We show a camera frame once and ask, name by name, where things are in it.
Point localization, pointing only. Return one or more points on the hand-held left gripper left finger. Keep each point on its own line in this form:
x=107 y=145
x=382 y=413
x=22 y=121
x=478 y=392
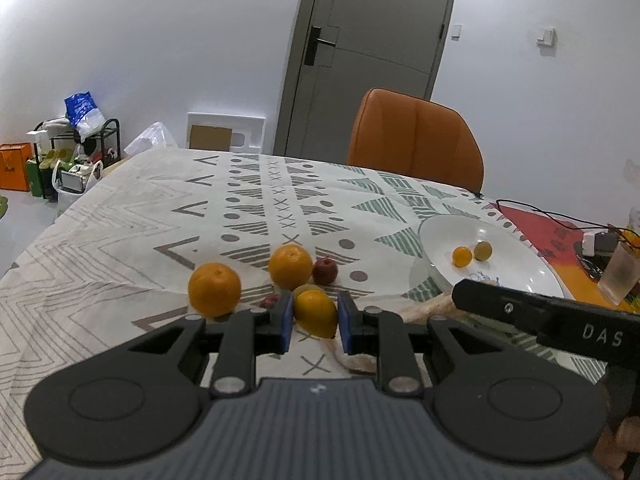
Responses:
x=286 y=322

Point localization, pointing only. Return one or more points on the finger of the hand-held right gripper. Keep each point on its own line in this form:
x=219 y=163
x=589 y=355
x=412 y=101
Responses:
x=495 y=305

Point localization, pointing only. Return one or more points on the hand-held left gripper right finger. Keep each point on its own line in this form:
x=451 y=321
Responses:
x=345 y=322

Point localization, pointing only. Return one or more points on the small dark red berry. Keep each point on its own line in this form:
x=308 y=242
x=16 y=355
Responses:
x=270 y=301

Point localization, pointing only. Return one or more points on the yellow lemon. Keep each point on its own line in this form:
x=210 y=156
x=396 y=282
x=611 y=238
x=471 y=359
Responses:
x=315 y=312

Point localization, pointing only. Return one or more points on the yellow-green fruit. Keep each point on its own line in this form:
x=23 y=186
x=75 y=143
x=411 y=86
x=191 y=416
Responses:
x=306 y=288

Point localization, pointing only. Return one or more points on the small red apple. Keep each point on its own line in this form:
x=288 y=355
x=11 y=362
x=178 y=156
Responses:
x=325 y=271

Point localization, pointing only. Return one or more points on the large orange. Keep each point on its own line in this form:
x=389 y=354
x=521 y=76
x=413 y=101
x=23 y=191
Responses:
x=214 y=290
x=290 y=266

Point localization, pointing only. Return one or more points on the white plate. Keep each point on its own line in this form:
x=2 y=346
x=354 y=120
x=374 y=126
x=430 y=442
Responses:
x=450 y=232

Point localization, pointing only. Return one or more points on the person's right hand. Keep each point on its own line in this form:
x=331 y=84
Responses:
x=625 y=432

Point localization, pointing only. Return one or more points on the small green-yellow fruit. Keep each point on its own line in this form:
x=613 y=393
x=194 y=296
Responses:
x=482 y=250

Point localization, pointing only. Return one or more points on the small orange kumquat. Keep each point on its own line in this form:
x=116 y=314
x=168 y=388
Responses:
x=461 y=256

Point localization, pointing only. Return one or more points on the clear plastic cup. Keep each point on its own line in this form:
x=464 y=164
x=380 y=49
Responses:
x=620 y=272

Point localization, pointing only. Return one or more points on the red and orange mat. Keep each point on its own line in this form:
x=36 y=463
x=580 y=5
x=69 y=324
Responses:
x=550 y=240

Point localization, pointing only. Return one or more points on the white charger with grey adapter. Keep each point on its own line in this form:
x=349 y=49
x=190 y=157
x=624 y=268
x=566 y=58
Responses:
x=590 y=245

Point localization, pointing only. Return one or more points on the patterned white tablecloth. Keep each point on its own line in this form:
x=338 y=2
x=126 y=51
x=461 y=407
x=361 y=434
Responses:
x=125 y=240

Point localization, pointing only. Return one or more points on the orange leather chair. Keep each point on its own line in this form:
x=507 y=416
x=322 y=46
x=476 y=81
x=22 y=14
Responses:
x=415 y=135

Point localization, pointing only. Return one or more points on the white foam packaging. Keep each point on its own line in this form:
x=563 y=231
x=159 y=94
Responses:
x=247 y=132

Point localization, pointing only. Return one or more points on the brown cardboard sheet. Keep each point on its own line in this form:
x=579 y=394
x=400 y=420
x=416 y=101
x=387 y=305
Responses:
x=210 y=137

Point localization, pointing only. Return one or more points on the clear plastic bag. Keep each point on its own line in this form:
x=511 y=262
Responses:
x=150 y=140

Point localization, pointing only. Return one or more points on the white bag with items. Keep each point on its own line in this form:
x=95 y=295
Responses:
x=75 y=180

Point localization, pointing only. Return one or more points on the black metal rack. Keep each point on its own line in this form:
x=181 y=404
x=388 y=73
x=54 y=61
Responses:
x=112 y=135

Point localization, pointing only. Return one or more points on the grey door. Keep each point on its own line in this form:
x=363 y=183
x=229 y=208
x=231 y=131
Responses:
x=370 y=35

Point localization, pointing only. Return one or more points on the green box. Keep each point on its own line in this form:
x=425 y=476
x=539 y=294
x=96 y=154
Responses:
x=36 y=177

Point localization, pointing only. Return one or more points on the blue and white bag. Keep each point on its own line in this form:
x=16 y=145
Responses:
x=82 y=112

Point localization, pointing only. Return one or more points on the green floor mat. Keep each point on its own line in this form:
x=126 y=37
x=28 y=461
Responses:
x=2 y=206

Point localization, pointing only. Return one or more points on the orange box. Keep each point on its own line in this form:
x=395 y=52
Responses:
x=14 y=166

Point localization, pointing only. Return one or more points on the white light switch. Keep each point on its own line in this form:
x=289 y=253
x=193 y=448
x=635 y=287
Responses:
x=546 y=36

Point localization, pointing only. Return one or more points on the small white wall switch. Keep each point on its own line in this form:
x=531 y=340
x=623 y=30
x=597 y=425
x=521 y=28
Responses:
x=455 y=31

